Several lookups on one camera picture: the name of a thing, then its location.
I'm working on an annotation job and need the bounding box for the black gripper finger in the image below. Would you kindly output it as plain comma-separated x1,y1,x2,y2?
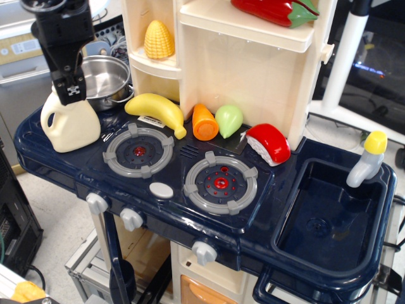
51,68,87,106

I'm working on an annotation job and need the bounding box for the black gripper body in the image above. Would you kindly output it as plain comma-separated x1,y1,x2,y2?
32,8,94,78

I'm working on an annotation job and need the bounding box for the cream toy detergent bottle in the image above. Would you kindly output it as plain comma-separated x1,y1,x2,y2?
40,89,101,153

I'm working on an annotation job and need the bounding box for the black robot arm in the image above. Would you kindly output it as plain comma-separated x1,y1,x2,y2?
20,1,94,106

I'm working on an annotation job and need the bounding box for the navy toy sink basin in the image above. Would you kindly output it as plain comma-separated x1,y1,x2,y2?
274,159,390,276

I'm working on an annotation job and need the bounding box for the stainless steel pot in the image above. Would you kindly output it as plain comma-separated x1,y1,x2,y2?
82,55,134,112

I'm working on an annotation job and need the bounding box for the wooden toy dishwasher unit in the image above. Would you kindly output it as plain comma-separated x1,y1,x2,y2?
1,1,54,165

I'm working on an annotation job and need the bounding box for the yellow toy banana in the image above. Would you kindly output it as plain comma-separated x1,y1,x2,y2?
124,93,187,139

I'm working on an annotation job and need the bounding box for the grey left stove burner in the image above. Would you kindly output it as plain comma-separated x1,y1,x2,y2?
103,123,175,179

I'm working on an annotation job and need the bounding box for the grey stove burner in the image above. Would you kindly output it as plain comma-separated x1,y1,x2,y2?
103,123,175,179
183,151,258,215

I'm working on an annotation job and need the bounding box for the yellow toy corn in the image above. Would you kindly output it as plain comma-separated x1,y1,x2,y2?
144,20,175,59

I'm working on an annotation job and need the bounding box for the grey left stove knob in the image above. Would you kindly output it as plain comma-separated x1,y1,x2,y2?
85,193,109,215

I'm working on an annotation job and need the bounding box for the grey stove knob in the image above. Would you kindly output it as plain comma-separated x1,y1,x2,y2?
192,241,217,266
120,208,144,232
85,193,109,215

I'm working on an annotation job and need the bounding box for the grey oval button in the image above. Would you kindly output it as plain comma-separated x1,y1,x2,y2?
149,182,174,199

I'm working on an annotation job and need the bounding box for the orange toy carrot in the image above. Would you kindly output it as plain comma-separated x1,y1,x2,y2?
192,104,219,141

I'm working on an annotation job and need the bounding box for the grey middle stove knob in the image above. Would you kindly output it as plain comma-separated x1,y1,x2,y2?
120,208,144,232

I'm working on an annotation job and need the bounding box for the cream toy kitchen shelf unit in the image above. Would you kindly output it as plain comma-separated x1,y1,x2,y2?
121,1,337,149

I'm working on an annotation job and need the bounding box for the black computer case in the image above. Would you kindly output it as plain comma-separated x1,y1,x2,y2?
1,151,43,276

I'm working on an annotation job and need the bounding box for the light green toy pear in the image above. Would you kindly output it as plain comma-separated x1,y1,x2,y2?
215,104,243,139

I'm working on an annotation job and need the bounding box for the grey right stove burner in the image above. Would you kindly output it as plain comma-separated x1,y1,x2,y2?
183,151,258,215

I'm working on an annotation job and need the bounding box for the red white toy sushi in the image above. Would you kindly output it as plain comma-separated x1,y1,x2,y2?
246,123,291,167

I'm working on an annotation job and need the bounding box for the grey right stove knob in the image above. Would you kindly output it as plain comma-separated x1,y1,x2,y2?
192,241,217,266

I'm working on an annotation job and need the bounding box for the red toy bell pepper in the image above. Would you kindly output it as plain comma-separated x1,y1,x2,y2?
231,0,320,29

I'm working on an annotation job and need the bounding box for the orange toy oven drawer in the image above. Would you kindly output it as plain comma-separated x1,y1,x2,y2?
180,275,236,304

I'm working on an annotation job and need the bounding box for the navy toy kitchen counter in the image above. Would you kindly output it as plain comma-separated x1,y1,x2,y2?
15,109,396,303

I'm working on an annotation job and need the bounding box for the grey toy faucet yellow cap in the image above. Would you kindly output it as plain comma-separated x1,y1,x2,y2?
346,130,388,188

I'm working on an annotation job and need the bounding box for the aluminium frame base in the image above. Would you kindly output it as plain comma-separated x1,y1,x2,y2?
65,229,112,303

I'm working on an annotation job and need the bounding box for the white stand frame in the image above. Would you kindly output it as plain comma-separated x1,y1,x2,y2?
308,0,405,145

